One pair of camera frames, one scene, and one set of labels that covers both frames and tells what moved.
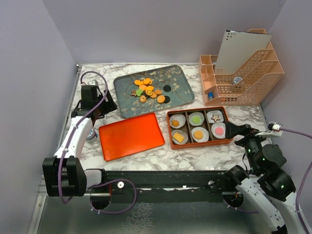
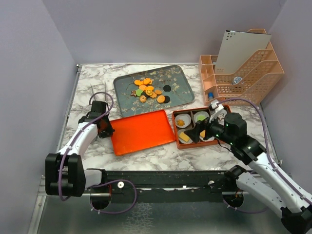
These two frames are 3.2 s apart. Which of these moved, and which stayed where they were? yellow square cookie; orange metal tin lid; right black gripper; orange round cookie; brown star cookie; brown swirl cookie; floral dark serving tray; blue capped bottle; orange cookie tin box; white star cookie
Moved: orange cookie tin box; orange metal tin lid; yellow square cookie; white star cookie; brown swirl cookie; orange round cookie; right black gripper
Stayed: floral dark serving tray; brown star cookie; blue capped bottle
